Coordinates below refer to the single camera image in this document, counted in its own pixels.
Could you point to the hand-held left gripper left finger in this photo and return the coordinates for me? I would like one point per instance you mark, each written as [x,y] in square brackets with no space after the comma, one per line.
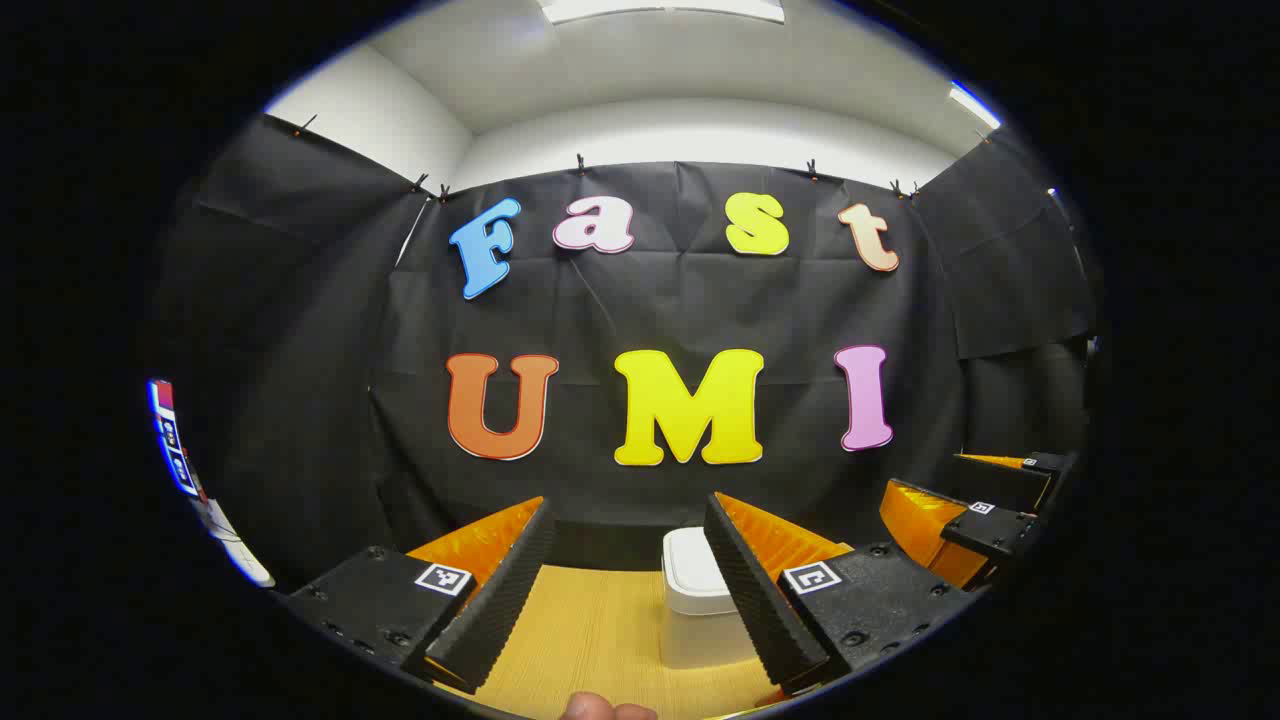
[500,600]

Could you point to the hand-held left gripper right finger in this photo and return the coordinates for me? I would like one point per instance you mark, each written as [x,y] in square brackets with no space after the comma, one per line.
[755,600]

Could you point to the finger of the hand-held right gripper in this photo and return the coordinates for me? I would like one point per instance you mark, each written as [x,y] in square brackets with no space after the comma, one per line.
[985,530]
[1045,464]

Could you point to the white desktop garbage bin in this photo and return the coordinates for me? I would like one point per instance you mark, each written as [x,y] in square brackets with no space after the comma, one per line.
[690,600]

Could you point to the wooden desktop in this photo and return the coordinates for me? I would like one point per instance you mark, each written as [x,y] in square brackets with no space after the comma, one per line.
[600,640]

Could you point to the black backdrop cloth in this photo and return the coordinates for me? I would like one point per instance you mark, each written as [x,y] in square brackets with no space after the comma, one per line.
[620,300]

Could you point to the small ceiling light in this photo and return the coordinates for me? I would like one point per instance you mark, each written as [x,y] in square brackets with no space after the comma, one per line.
[975,105]

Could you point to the long ceiling light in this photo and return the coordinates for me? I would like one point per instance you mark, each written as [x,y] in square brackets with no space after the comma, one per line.
[660,8]

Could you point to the colourful wall poster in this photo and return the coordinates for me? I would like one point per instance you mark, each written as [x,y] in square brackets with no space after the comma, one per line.
[172,430]

